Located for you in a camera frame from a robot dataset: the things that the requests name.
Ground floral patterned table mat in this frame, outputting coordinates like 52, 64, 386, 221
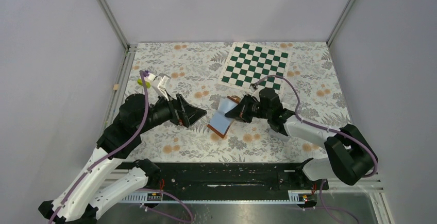
125, 42, 350, 162

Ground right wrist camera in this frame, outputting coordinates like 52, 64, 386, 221
249, 83, 258, 92

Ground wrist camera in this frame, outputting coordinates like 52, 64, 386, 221
146, 73, 170, 101
249, 83, 258, 92

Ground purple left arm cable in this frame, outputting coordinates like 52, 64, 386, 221
47, 71, 194, 224

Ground purple white green block stack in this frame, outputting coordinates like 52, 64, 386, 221
137, 71, 155, 89

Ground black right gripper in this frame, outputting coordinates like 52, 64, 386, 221
225, 94, 272, 124

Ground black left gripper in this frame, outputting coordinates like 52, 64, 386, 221
137, 89, 207, 134

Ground brown leather card holder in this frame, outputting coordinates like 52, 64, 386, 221
207, 95, 241, 139

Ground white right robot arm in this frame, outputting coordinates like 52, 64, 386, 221
225, 88, 378, 189

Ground green white checkerboard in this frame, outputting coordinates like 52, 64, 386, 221
218, 42, 291, 92

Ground white slotted cable duct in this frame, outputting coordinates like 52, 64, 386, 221
120, 190, 317, 204

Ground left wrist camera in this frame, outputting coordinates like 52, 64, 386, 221
146, 73, 170, 101

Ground clear plastic card box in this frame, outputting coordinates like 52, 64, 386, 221
268, 128, 290, 142

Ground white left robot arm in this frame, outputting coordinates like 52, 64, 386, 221
38, 94, 207, 223

